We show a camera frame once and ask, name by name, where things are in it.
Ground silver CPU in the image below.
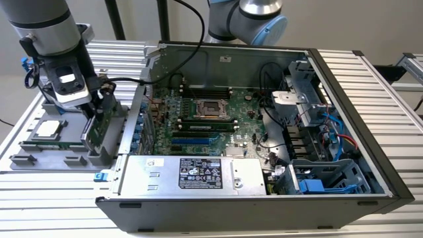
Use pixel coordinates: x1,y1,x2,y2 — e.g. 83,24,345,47
35,120,63,138

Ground red wire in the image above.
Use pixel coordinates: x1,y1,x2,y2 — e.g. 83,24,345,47
342,133,360,151

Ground thin black wire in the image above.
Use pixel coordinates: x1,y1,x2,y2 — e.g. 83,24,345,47
259,61,287,110

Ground green motherboard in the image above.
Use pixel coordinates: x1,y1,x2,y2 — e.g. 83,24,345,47
151,86,267,157

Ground long black expansion slot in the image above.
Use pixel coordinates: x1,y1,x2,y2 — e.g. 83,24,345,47
173,131,213,139

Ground open black PC case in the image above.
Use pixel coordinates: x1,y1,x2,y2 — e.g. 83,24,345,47
95,41,417,234

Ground black stand post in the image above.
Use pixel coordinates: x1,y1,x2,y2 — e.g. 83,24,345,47
158,0,170,42
106,0,127,40

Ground small silver wrist camera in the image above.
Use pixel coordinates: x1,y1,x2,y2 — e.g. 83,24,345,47
77,23,97,45

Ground thick black looped cable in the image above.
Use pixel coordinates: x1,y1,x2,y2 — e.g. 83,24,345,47
170,72,185,88

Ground grey metal drive bay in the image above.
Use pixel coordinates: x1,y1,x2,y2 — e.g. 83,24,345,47
270,60,334,127

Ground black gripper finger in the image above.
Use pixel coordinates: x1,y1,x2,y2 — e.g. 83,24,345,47
98,83,118,122
81,103,99,124

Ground CPU socket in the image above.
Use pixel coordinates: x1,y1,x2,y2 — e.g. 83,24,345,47
195,98,226,118

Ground grey power supply unit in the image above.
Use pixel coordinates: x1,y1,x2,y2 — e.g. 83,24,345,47
119,155,269,196

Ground RAM stick with white label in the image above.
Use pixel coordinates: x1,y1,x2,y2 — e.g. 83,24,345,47
181,121,238,131

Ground grey parts rack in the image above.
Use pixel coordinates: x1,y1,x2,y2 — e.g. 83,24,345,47
9,103,130,172

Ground blue expansion slot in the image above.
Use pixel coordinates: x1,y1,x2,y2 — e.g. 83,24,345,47
171,138,213,147

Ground blue drive carrier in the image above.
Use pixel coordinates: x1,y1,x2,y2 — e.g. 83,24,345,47
298,178,326,194

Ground green graphics card black shroud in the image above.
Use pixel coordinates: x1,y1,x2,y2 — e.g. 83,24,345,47
81,99,122,156

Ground black camera cable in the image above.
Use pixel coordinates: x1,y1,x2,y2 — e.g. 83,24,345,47
95,0,206,86

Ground green RAM stick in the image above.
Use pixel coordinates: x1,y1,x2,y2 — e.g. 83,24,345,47
19,141,86,151

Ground neighbouring slatted metal table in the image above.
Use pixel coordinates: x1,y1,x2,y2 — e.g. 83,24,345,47
392,52,423,92

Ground silver finned heatsink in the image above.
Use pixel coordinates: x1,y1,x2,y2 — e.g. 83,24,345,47
226,146,247,157

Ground blue data wire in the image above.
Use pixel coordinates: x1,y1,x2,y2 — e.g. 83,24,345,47
320,111,348,152

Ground grey drive cage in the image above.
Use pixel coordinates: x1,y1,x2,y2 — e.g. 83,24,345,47
277,158,373,195

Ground hard disk in blue carrier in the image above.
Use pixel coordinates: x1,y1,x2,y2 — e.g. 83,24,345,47
19,57,67,115

